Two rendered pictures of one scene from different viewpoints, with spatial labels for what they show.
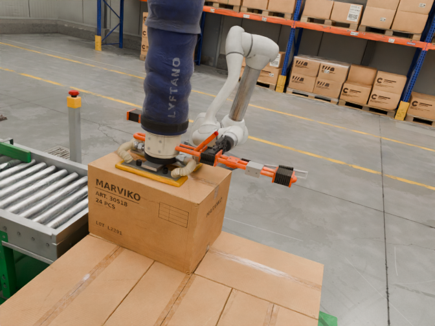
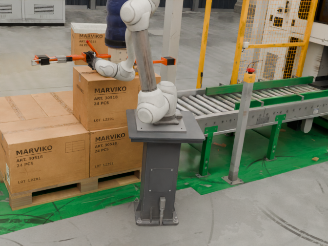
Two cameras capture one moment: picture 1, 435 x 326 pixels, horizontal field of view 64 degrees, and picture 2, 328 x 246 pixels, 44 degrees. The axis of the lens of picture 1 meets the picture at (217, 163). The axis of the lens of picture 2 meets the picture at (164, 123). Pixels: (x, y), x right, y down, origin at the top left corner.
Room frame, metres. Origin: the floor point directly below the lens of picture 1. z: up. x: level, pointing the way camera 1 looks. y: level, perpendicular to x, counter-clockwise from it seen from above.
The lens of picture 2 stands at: (3.96, -1.82, 1.82)
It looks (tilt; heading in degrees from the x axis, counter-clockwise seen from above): 22 degrees down; 131
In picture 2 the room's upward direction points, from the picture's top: 5 degrees clockwise
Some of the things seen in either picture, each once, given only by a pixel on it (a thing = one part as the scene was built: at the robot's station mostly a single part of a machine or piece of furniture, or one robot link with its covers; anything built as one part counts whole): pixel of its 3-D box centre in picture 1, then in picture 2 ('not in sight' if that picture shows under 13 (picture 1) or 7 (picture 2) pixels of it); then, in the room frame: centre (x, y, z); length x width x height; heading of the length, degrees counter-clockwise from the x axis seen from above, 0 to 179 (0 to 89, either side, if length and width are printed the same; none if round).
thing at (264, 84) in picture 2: not in sight; (261, 83); (1.83, 2.17, 0.60); 1.60 x 0.10 x 0.09; 74
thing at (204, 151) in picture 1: (210, 156); (88, 56); (1.50, 0.04, 1.07); 0.10 x 0.08 x 0.06; 164
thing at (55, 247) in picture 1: (99, 221); not in sight; (1.67, 0.63, 0.48); 0.70 x 0.03 x 0.15; 164
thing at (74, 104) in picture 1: (76, 162); (240, 129); (2.31, 1.05, 0.50); 0.07 x 0.07 x 1.00; 74
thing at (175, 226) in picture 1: (160, 201); (115, 94); (1.57, 0.27, 0.74); 0.60 x 0.40 x 0.40; 71
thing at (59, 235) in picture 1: (99, 206); not in sight; (1.67, 0.63, 0.58); 0.70 x 0.03 x 0.06; 164
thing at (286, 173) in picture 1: (283, 176); (42, 59); (1.40, -0.30, 1.07); 0.08 x 0.07 x 0.05; 74
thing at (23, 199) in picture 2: not in sight; (69, 158); (1.20, 0.06, 0.07); 1.20 x 1.00 x 0.14; 74
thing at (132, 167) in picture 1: (151, 169); not in sight; (1.48, 0.30, 0.97); 0.34 x 0.10 x 0.05; 74
